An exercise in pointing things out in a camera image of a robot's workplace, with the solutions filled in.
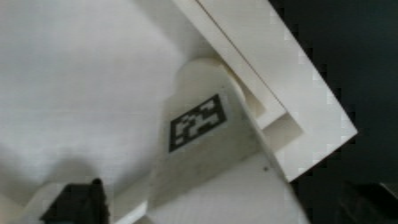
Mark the white square tabletop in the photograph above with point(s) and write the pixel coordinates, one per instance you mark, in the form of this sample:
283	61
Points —
91	52

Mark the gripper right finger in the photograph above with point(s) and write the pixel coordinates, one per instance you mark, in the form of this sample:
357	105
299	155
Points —
368	204

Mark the white U-shaped obstacle fence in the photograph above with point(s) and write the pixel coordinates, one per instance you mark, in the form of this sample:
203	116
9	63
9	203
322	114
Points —
263	40

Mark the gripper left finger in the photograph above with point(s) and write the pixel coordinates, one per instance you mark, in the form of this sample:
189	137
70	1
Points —
78	206

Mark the white table leg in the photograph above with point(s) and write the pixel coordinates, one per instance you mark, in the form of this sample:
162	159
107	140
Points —
217	182

